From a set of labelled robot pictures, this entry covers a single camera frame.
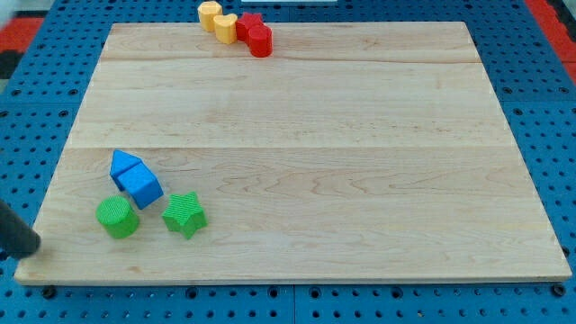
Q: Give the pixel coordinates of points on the blue cube block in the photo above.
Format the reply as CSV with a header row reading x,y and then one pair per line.
x,y
141,185

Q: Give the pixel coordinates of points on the green star block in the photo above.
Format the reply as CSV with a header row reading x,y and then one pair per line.
x,y
184,214

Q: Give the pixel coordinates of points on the red star block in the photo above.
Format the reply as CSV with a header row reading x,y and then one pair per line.
x,y
245,22

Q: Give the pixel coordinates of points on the wooden board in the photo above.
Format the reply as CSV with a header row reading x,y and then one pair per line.
x,y
357,153

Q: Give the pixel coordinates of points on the red cylinder block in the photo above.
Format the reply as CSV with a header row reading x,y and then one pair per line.
x,y
260,41

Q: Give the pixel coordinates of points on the yellow heart block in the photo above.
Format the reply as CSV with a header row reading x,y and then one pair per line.
x,y
225,28

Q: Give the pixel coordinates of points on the blue triangle block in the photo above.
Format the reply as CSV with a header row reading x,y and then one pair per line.
x,y
121,163

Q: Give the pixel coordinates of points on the yellow hexagon block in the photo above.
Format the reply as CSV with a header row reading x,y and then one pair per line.
x,y
207,11

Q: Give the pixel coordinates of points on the green cylinder block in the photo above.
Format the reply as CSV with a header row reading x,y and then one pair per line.
x,y
117,217

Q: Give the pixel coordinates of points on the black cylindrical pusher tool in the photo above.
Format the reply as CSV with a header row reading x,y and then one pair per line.
x,y
18,239

